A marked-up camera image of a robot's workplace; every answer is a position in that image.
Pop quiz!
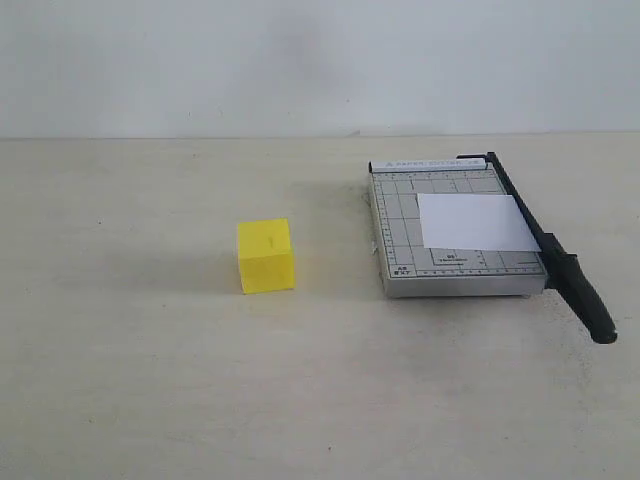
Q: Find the yellow cube block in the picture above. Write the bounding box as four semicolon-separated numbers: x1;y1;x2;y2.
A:
237;218;295;294

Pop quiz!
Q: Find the white paper sheet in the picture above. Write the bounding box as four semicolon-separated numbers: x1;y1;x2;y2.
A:
417;193;541;252

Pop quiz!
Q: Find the black cutter blade lever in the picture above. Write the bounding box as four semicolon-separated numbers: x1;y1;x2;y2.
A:
486;152;618;344

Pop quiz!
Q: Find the grey paper cutter base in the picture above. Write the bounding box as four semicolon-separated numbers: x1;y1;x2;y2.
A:
369;155;547;298

